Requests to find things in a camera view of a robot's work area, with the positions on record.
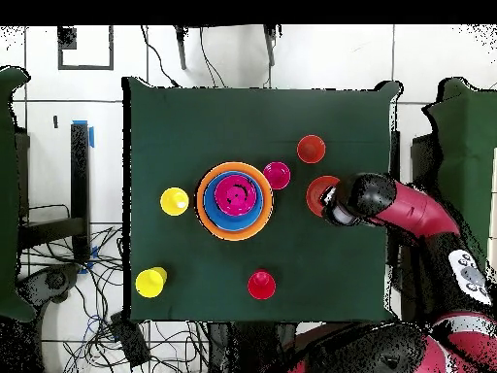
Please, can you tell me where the small orange bowl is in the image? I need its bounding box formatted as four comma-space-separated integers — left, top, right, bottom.
305, 175, 342, 218

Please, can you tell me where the orange cup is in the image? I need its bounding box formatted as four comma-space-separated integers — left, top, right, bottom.
296, 134, 327, 165

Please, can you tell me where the pink bowl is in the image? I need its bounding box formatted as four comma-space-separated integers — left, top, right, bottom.
214, 173, 258, 218

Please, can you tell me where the blue bowl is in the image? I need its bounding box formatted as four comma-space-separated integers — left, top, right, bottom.
202, 170, 265, 233

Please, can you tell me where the large yellow-orange bowl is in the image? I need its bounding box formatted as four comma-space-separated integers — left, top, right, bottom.
195, 161, 274, 243

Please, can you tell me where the pink cup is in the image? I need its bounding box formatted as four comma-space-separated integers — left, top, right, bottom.
262, 161, 292, 191

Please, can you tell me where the black cabinet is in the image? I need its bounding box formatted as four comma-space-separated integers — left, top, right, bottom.
14, 130, 31, 219
410, 132, 442, 191

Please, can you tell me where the red cup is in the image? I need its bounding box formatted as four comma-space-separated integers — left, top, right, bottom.
247, 268, 278, 301

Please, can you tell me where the dark green table cloth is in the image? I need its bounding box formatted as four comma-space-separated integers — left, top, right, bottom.
121, 76, 403, 325

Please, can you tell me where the green cloth side table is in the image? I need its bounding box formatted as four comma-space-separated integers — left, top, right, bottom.
421, 77, 497, 273
0, 65, 37, 323

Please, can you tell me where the amber yellow cup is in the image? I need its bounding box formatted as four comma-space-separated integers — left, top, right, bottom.
159, 186, 191, 218

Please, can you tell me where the grey metal leg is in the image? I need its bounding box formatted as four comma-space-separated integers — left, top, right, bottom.
173, 24, 189, 72
263, 24, 279, 68

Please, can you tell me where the bright yellow cup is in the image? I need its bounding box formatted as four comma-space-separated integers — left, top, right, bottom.
134, 266, 169, 299

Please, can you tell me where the blue tape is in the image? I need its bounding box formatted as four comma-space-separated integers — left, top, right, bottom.
71, 119, 96, 150

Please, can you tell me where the black power adapter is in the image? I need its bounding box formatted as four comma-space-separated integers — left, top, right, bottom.
110, 312, 152, 369

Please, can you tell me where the black metal stand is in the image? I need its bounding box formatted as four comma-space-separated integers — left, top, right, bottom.
17, 121, 92, 265

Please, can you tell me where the grey office chair base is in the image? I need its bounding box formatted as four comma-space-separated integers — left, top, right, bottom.
17, 263, 82, 305

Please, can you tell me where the black metal post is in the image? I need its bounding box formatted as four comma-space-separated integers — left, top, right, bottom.
388, 129, 402, 269

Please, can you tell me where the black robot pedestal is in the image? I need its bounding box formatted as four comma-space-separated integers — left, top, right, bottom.
207, 321, 298, 373

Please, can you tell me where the black cable with plug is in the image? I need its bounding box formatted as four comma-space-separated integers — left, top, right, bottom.
140, 25, 181, 89

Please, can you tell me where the thin black cable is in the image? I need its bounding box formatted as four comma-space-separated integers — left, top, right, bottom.
198, 25, 227, 89

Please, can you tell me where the tangle of cables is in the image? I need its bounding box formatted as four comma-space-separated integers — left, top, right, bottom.
22, 226, 213, 373

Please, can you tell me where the blue cable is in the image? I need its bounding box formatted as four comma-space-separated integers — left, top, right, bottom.
82, 313, 117, 340

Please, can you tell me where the grey square floor frame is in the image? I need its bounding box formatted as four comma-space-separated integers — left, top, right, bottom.
56, 25, 115, 72

